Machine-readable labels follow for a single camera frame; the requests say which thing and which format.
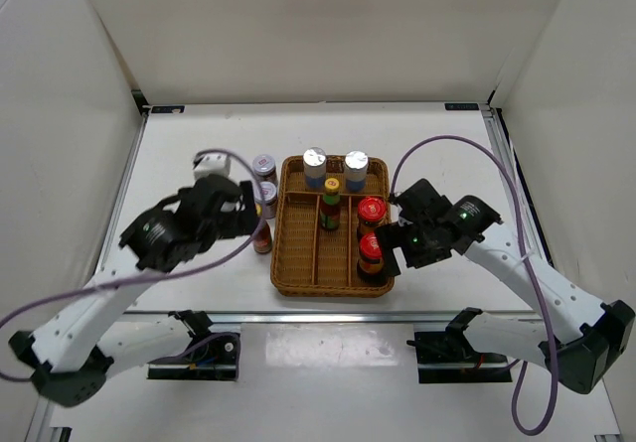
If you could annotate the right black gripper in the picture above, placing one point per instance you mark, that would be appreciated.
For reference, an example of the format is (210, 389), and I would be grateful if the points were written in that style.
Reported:
(394, 236)

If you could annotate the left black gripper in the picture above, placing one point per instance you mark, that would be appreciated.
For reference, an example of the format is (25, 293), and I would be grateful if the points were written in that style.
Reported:
(246, 219)

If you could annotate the sauce bottle yellow cap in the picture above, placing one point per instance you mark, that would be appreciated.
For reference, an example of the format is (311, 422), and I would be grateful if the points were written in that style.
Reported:
(330, 204)
(263, 242)

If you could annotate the red lid chili jar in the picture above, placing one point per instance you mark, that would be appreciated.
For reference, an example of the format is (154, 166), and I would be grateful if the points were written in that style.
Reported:
(370, 265)
(371, 213)

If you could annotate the silver lid spice jar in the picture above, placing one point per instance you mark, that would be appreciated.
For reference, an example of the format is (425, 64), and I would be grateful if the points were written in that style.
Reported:
(315, 167)
(356, 165)

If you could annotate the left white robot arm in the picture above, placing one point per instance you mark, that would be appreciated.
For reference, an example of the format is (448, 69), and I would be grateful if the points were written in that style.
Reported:
(74, 354)

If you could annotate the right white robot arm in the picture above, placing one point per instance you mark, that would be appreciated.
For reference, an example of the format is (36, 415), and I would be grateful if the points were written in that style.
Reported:
(580, 337)

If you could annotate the purple lid jar near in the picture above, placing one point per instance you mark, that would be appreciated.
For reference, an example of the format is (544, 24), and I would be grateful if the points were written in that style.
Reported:
(266, 196)

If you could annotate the purple lid jar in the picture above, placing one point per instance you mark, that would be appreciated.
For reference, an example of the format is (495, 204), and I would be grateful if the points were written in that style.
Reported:
(264, 166)
(266, 196)

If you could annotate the purple lid jar far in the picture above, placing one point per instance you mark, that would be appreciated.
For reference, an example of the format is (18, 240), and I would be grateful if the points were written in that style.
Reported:
(264, 166)

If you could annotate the woven wicker divided basket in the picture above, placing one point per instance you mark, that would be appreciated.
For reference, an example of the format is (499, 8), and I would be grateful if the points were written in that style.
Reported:
(309, 260)

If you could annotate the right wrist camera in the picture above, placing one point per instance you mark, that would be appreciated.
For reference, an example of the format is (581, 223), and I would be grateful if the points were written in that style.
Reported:
(420, 203)

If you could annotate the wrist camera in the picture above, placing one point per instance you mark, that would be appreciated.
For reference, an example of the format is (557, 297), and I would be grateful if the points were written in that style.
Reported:
(213, 192)
(420, 203)

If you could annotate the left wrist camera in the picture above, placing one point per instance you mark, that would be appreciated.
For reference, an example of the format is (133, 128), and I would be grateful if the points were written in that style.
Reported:
(213, 192)

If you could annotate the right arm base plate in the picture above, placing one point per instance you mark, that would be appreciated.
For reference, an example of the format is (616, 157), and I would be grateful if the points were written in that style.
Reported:
(437, 364)

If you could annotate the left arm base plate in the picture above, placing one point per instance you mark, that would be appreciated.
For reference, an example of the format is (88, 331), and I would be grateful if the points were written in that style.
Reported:
(217, 360)

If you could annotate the aluminium table rail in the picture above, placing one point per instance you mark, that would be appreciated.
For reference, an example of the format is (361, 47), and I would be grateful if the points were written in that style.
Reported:
(235, 318)

